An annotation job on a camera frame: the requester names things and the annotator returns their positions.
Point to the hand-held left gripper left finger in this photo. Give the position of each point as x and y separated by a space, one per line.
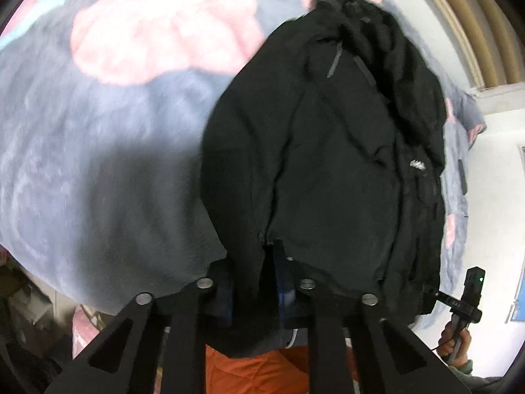
223 295

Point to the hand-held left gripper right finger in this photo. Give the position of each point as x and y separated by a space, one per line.
286 283

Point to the black hooded jacket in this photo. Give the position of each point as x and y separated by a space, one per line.
328 164

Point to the person's right forearm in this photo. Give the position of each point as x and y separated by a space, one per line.
475 377

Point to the person's right hand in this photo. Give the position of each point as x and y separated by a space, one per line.
449 340

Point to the orange cloth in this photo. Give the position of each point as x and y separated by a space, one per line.
258 371

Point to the pink patterned cloth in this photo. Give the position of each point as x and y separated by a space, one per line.
86 330

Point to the grey floral blanket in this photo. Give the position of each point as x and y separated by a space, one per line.
102 139

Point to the striped window blind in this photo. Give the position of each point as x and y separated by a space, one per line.
471 28

